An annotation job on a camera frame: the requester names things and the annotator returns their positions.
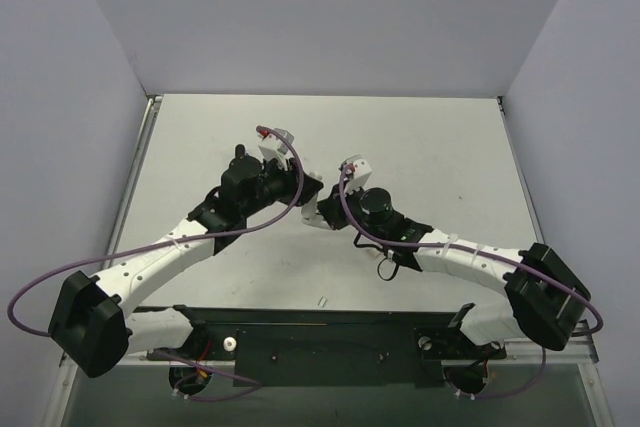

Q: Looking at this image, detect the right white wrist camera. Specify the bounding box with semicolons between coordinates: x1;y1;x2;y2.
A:
340;155;372;195

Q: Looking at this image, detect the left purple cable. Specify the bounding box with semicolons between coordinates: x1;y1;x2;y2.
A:
8;125;307;403

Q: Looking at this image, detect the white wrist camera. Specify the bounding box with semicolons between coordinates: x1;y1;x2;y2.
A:
257;126;294;166
340;155;372;195

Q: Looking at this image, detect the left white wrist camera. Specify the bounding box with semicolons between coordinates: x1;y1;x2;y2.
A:
257;126;294;166

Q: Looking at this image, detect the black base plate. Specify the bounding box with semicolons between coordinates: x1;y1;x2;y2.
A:
172;305;506;388

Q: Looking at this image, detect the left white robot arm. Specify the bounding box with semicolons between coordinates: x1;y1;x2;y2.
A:
48;156;323;378

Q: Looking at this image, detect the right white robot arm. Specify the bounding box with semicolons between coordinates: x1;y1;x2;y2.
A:
304;188;591;356

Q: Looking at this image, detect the white stapler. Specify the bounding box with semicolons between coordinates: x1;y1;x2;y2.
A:
300;197;331;230

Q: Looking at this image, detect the aluminium frame rail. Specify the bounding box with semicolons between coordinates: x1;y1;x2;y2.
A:
49;96;163;378

